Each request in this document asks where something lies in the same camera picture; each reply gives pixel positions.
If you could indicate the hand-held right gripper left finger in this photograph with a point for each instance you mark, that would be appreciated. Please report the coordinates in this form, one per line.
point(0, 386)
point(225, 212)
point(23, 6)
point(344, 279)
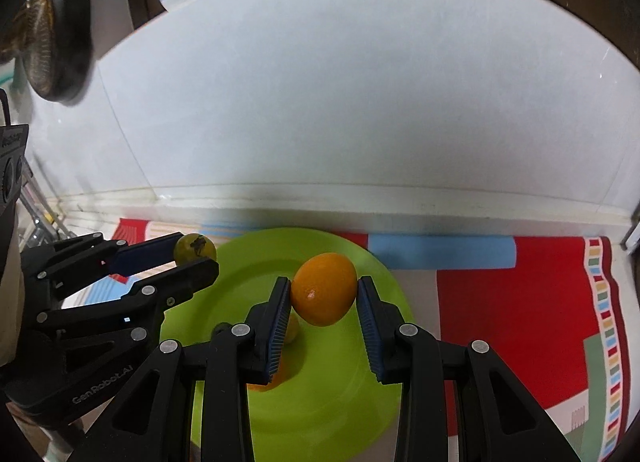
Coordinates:
point(277, 332)

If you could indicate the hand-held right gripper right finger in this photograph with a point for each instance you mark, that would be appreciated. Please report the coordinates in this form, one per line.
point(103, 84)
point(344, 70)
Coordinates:
point(372, 332)

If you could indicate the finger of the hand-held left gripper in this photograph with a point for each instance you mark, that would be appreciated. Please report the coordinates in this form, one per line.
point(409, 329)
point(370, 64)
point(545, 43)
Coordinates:
point(185, 279)
point(145, 252)

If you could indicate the small green fruit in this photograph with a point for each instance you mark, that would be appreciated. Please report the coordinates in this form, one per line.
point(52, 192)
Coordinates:
point(293, 333)
point(196, 247)

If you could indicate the small orange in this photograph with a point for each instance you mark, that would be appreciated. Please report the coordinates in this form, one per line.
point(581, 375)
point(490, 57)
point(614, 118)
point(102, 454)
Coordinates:
point(324, 294)
point(274, 376)

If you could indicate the green plate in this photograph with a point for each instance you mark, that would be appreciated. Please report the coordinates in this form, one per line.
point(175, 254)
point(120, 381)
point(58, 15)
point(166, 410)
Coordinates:
point(330, 392)

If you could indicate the colourful patchwork tablecloth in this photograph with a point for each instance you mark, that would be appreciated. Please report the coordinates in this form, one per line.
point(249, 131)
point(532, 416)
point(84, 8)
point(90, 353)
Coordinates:
point(500, 332)

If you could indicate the black frying pan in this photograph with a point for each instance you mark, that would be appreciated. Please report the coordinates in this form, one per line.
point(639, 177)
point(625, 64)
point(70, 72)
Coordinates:
point(55, 27)

